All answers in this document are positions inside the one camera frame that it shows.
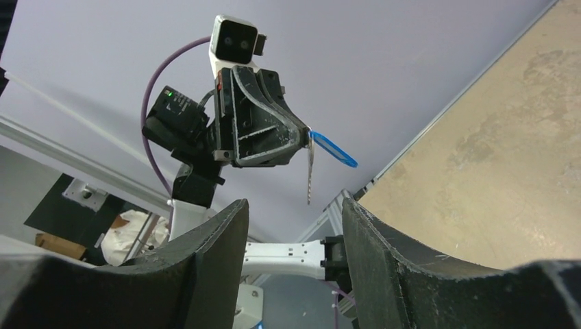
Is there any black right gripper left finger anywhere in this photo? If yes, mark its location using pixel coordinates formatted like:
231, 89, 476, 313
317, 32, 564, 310
1, 199, 249, 328

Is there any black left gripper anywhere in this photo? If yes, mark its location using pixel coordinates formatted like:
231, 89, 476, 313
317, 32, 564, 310
213, 66, 308, 167

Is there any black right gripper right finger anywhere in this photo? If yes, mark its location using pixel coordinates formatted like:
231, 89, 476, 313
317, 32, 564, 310
342, 198, 580, 328

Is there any blue plastic key tag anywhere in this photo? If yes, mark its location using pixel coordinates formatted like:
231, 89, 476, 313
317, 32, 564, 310
309, 130, 358, 168

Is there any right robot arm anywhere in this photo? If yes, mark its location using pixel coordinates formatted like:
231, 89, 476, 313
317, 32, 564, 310
1, 199, 580, 328

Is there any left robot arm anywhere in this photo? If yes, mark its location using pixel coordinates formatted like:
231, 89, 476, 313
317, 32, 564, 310
142, 65, 309, 208

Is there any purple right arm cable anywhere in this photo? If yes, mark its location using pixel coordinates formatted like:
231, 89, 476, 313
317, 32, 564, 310
324, 280, 357, 329

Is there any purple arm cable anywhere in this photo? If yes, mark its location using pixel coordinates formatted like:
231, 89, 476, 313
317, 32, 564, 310
324, 280, 357, 329
140, 36, 212, 197

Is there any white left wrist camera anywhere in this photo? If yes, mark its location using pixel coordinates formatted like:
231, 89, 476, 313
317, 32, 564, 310
208, 14, 267, 78

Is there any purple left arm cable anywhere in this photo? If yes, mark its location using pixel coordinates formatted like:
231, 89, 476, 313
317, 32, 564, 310
140, 36, 212, 197

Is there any aluminium frame rail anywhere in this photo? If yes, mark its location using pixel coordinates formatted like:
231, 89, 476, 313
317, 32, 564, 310
1, 116, 171, 218

